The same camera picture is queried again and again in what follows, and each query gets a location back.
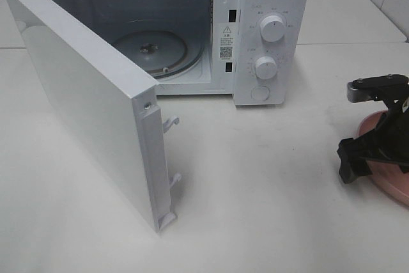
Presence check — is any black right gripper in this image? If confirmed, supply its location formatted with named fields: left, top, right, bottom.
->
left=337, top=74, right=409, bottom=185

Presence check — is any pink round plate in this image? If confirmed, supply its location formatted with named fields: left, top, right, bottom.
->
left=356, top=111, right=409, bottom=207

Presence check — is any round white door-release button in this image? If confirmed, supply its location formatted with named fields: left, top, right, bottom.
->
left=251, top=86, right=270, bottom=102

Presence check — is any white microwave door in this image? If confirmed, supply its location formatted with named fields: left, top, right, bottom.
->
left=7, top=0, right=181, bottom=231

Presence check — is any lower white microwave knob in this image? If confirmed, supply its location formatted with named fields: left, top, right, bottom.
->
left=254, top=56, right=278, bottom=80

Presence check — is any white microwave knob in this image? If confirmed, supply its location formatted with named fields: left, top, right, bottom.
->
left=254, top=56, right=278, bottom=80
left=259, top=14, right=286, bottom=43

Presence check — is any upper white microwave knob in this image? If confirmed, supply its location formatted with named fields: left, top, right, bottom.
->
left=259, top=14, right=286, bottom=43

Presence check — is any white microwave oven body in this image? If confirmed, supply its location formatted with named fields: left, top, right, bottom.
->
left=53, top=0, right=306, bottom=105

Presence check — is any white warning label sticker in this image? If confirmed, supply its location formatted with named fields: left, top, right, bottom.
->
left=216, top=22, right=237, bottom=61

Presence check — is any glass microwave turntable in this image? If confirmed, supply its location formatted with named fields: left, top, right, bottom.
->
left=113, top=30, right=204, bottom=79

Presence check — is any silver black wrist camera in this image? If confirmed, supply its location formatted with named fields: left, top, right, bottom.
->
left=347, top=74, right=408, bottom=105

